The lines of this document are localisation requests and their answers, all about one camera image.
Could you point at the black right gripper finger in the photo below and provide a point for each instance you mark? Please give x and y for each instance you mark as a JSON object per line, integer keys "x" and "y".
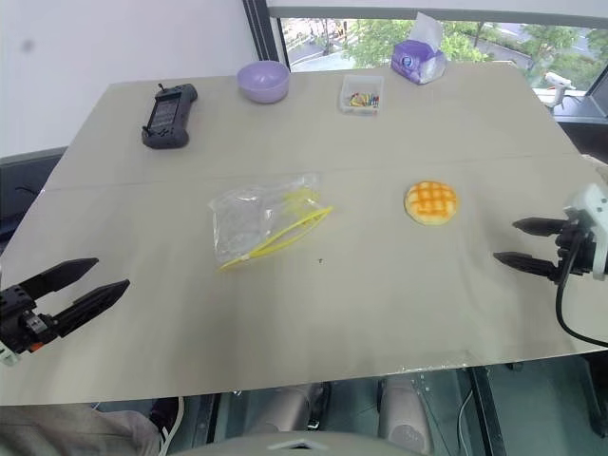
{"x": 541, "y": 225}
{"x": 527, "y": 263}

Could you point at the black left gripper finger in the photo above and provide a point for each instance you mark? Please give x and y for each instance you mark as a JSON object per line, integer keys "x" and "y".
{"x": 92, "y": 304}
{"x": 62, "y": 275}

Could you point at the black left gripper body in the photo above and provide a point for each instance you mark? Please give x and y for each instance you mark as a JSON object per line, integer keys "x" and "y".
{"x": 21, "y": 318}

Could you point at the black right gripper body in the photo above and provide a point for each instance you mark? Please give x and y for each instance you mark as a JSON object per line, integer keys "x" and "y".
{"x": 577, "y": 247}

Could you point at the round golden crosshatched bread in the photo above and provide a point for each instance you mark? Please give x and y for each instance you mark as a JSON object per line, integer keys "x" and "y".
{"x": 431, "y": 202}

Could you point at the clear yellow-zip plastic bag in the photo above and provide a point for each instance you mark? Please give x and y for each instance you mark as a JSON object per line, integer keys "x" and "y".
{"x": 242, "y": 223}

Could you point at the dark grey chair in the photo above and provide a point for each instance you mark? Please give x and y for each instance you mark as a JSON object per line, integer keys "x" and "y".
{"x": 24, "y": 190}

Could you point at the black monitor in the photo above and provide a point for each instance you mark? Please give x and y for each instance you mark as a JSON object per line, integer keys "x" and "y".
{"x": 584, "y": 123}

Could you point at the beige fabric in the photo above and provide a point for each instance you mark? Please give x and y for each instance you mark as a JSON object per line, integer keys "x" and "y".
{"x": 71, "y": 430}

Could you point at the white device on stand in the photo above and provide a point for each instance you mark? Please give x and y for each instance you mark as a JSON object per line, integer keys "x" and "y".
{"x": 559, "y": 83}

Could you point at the black handheld controller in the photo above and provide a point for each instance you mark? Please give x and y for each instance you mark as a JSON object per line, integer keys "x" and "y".
{"x": 168, "y": 116}

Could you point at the grey rounded robot leg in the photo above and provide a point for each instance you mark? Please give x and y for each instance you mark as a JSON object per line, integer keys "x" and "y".
{"x": 404, "y": 413}
{"x": 290, "y": 408}

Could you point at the purple tissue pack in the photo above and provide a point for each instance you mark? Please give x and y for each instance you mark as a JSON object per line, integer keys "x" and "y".
{"x": 415, "y": 62}

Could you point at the clear box of colourful pins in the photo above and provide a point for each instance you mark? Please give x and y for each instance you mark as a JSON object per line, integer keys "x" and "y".
{"x": 361, "y": 95}

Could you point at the purple plastic bowl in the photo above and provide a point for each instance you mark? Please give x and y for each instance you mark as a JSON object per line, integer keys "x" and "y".
{"x": 262, "y": 81}

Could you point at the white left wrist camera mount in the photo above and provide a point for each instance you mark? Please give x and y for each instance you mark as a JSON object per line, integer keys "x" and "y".
{"x": 5, "y": 355}

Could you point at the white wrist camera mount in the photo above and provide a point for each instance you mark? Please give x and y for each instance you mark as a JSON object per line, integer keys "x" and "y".
{"x": 593, "y": 199}
{"x": 5, "y": 355}

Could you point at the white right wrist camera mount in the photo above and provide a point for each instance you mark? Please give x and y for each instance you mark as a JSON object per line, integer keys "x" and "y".
{"x": 593, "y": 199}

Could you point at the black table frame leg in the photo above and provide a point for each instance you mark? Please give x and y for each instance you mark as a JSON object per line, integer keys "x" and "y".
{"x": 484, "y": 408}

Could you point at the dark window frame pillar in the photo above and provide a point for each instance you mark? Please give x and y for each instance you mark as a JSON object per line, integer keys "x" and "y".
{"x": 266, "y": 33}

